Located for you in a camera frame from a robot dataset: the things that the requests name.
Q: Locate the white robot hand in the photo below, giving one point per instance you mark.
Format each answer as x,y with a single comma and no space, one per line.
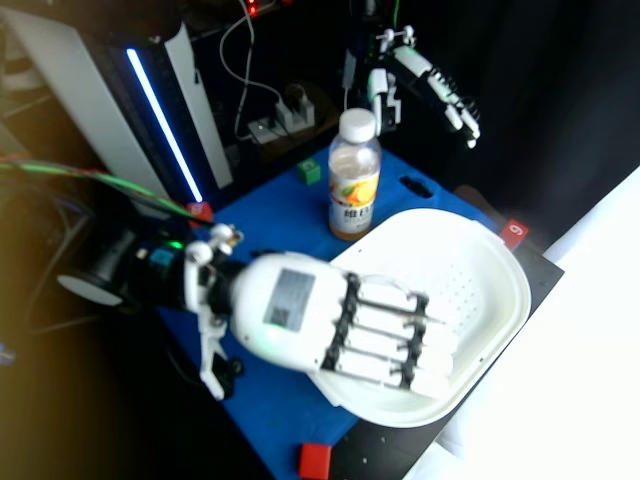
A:
415,62
280,305

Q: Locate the white power strip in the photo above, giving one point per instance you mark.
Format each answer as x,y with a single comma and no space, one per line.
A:
265,131

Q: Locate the blue table mat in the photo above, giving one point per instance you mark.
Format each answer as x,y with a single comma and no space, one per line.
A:
280,220

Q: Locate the white inline adapter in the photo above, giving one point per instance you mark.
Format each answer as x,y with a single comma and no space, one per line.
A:
349,70

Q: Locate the red cube with white digit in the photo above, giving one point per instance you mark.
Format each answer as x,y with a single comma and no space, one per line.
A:
515,234

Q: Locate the white plug charger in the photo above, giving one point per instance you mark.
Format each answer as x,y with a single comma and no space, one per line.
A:
295,112

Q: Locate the green cube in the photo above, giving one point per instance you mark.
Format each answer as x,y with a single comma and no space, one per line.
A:
309,172

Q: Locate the orange juice bottle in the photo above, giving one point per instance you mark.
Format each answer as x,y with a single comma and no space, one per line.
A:
352,200

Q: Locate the white tower with blue light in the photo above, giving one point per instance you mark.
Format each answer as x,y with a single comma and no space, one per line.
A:
90,110

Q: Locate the white plastic tray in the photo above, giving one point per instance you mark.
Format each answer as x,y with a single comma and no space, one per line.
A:
475,280

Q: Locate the white sheet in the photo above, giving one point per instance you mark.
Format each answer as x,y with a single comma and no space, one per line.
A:
575,350

